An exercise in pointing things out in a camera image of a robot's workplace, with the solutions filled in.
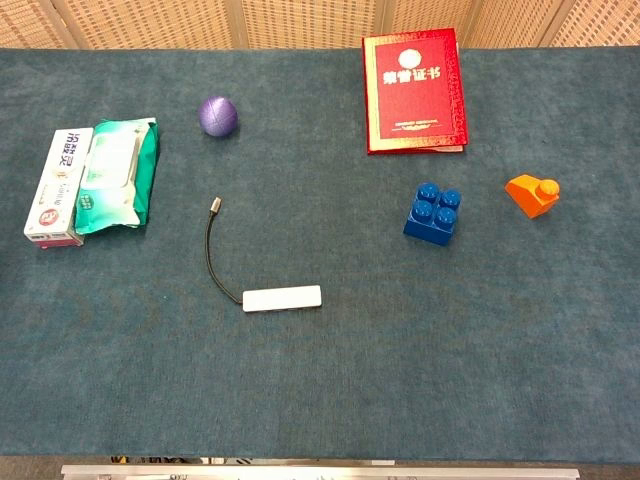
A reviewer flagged blue building block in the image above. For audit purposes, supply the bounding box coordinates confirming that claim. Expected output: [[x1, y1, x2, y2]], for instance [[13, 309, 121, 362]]
[[402, 181, 463, 247]]

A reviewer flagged teal table cloth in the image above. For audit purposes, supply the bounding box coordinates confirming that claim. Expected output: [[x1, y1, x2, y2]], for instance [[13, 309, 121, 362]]
[[0, 46, 640, 462]]

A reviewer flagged orange building block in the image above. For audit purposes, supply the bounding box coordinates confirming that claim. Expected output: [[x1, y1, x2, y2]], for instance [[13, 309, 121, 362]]
[[503, 173, 561, 220]]

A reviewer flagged aluminium frame rail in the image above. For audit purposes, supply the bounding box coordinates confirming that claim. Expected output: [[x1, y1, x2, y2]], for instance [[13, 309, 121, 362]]
[[60, 464, 581, 480]]

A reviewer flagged white USB hub with cable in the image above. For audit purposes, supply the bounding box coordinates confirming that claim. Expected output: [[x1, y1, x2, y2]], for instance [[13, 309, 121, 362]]
[[202, 196, 323, 314]]

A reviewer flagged white toothpaste box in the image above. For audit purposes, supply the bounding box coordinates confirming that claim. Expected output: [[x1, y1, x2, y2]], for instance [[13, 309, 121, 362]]
[[23, 127, 95, 250]]

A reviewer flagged red certificate book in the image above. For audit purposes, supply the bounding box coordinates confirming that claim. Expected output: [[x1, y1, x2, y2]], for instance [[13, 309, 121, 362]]
[[362, 27, 471, 156]]

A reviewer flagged woven folding screen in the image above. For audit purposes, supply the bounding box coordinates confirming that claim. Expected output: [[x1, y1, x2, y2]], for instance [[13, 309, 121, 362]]
[[0, 0, 640, 50]]

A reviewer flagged green wet wipes pack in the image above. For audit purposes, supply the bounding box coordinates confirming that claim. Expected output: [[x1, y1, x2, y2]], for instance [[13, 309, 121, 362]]
[[73, 117, 161, 236]]

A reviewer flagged purple ball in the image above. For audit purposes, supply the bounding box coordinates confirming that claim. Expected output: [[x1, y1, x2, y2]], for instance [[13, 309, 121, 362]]
[[197, 95, 240, 136]]

